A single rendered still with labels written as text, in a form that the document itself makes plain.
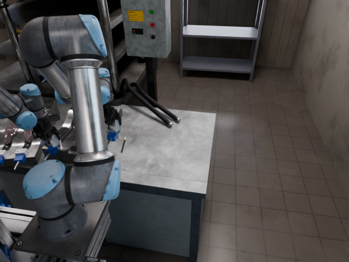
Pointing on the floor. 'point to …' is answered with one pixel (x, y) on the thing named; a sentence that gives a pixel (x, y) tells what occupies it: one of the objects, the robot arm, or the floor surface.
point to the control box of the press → (147, 34)
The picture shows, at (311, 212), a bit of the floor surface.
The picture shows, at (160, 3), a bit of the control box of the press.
